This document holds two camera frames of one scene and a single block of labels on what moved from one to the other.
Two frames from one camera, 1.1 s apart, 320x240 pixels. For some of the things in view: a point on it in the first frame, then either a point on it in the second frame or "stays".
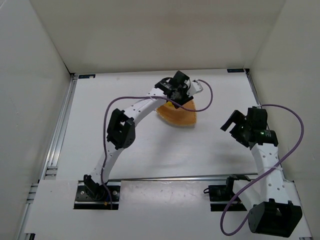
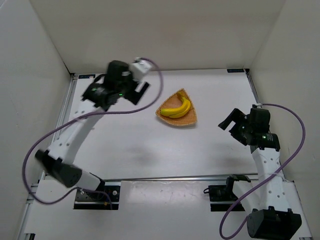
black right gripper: x=238 y=124 stays
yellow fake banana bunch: x=169 y=103 -> x=178 y=112
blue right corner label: x=235 y=70 stays
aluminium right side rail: x=257 y=98 stays
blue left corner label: x=86 y=76 stays
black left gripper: x=182 y=97 -> x=133 y=92
